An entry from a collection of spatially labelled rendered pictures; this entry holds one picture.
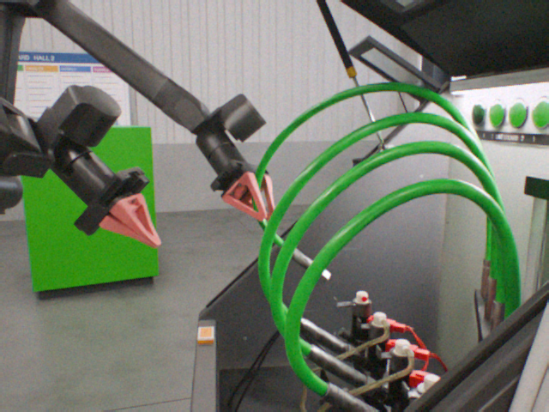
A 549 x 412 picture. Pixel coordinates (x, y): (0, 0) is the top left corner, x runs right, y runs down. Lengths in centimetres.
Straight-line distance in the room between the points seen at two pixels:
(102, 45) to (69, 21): 8
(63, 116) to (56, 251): 334
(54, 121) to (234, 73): 663
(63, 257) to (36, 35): 393
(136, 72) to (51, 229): 306
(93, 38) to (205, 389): 65
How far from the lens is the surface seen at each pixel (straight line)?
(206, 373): 85
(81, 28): 100
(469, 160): 56
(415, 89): 75
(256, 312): 105
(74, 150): 68
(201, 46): 724
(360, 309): 72
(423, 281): 112
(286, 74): 748
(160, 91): 89
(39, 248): 396
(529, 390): 41
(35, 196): 388
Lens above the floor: 137
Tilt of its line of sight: 11 degrees down
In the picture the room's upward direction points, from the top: straight up
